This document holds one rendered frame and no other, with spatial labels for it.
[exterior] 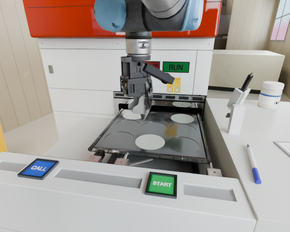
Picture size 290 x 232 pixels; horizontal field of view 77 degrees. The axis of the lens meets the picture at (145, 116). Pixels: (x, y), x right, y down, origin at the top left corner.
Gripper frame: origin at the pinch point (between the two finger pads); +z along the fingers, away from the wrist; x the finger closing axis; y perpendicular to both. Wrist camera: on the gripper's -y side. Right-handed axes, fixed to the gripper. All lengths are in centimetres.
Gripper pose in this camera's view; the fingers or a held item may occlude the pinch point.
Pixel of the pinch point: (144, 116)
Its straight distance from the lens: 62.7
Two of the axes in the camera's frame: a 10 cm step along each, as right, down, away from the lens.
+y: -9.0, 1.7, -4.1
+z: 0.0, 9.2, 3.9
